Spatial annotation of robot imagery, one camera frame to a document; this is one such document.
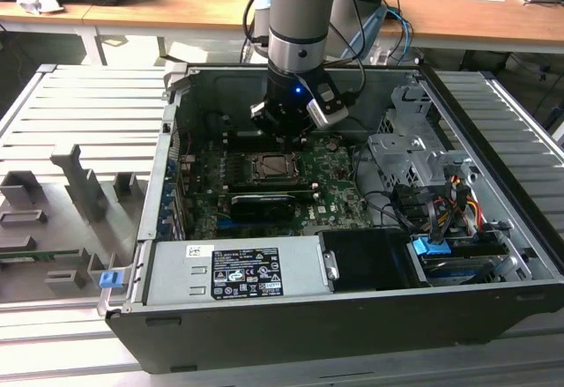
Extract silver CPU chip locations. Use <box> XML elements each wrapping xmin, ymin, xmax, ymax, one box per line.
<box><xmin>263</xmin><ymin>156</ymin><xmax>293</xmax><ymax>175</ymax></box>

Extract metal socket cover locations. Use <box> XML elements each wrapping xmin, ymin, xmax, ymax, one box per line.
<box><xmin>252</xmin><ymin>153</ymin><xmax>306</xmax><ymax>182</ymax></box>

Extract CPU socket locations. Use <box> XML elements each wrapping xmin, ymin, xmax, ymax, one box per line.
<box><xmin>247</xmin><ymin>151</ymin><xmax>308</xmax><ymax>183</ymax></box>

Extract black graphics card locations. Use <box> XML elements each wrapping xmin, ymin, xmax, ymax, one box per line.
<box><xmin>229</xmin><ymin>192</ymin><xmax>295</xmax><ymax>224</ymax></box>

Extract green motherboard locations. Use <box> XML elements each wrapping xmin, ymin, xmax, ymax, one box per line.
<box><xmin>175</xmin><ymin>133</ymin><xmax>375</xmax><ymax>241</ymax></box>

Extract grey metal disk bay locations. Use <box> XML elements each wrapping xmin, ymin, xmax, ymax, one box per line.
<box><xmin>367</xmin><ymin>85</ymin><xmax>475</xmax><ymax>190</ymax></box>

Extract black plastic air shroud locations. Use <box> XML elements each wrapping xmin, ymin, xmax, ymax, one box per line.
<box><xmin>317</xmin><ymin>227</ymin><xmax>415</xmax><ymax>294</ymax></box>

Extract grey power supply unit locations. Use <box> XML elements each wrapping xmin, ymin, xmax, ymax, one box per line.
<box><xmin>143</xmin><ymin>234</ymin><xmax>340</xmax><ymax>307</ymax></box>

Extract black PC case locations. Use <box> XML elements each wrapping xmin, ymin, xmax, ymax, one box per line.
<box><xmin>99</xmin><ymin>63</ymin><xmax>564</xmax><ymax>373</ymax></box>

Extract grey parts rack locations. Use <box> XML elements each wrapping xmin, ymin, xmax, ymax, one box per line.
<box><xmin>0</xmin><ymin>142</ymin><xmax>153</xmax><ymax>304</ymax></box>

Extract crumpled white paper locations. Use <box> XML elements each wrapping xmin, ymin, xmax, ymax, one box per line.
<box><xmin>16</xmin><ymin>0</ymin><xmax>65</xmax><ymax>16</ymax></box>

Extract green RAM stick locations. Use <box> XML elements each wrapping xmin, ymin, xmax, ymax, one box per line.
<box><xmin>0</xmin><ymin>249</ymin><xmax>83</xmax><ymax>259</ymax></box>

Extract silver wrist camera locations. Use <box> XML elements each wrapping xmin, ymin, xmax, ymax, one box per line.
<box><xmin>306</xmin><ymin>83</ymin><xmax>353</xmax><ymax>130</ymax></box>

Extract yellow red power wires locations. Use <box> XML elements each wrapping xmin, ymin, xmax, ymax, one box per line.
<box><xmin>422</xmin><ymin>174</ymin><xmax>484</xmax><ymax>241</ymax></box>

